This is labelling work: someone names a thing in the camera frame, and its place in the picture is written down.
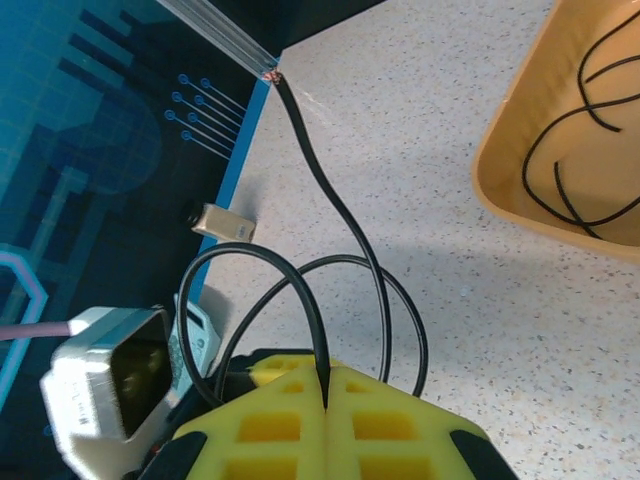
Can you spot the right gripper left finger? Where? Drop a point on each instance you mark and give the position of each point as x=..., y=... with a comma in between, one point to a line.
x=260, y=440

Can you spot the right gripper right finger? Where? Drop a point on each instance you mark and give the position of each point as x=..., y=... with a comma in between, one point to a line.
x=390, y=440

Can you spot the white pocket calculator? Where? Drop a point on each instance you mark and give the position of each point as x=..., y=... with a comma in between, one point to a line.
x=200, y=340

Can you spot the gold bottle with black cap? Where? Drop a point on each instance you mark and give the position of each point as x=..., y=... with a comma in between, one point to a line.
x=225, y=225

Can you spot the orange plastic bin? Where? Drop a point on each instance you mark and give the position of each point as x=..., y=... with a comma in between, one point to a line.
x=505, y=165

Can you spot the aluminium frame post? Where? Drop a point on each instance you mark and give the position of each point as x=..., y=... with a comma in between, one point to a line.
x=220, y=30

